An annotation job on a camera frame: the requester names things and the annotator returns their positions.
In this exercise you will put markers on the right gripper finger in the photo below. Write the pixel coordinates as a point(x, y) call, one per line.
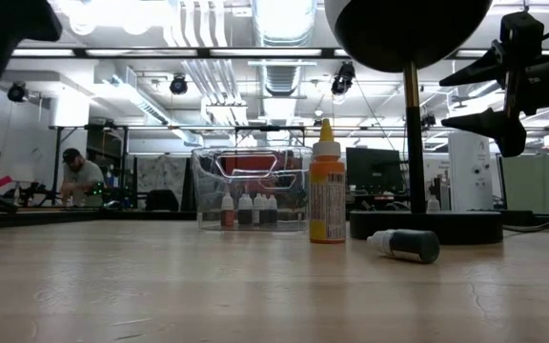
point(503, 130)
point(489, 66)

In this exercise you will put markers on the large orange food coloring bottle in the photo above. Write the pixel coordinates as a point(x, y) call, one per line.
point(327, 190)

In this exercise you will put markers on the clear plastic bin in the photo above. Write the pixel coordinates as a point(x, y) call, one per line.
point(298, 219)

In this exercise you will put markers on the small red food coloring bottle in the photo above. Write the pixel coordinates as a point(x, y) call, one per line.
point(227, 215)

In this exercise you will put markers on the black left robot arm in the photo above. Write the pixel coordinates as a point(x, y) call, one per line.
point(3, 38)

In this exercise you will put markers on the white cabinet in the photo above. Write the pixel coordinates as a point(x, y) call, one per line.
point(470, 176)

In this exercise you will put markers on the black lamp with round base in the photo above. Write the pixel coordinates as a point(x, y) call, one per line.
point(415, 143)

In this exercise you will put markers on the small white bottle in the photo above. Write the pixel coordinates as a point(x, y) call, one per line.
point(433, 206)

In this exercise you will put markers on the black office chair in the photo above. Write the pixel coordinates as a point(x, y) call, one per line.
point(161, 201)

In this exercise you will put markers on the long ceiling light strip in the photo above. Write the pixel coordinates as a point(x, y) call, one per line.
point(112, 52)

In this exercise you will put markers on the person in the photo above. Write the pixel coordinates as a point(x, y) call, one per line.
point(84, 178)

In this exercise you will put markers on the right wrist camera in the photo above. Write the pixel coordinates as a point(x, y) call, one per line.
point(522, 33)

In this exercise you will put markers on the green partition wall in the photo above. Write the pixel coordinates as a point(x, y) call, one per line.
point(541, 186)

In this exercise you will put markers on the silver ceiling duct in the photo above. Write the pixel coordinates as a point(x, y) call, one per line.
point(284, 21)

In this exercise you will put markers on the black rack frame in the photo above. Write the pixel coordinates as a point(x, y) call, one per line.
point(58, 157)

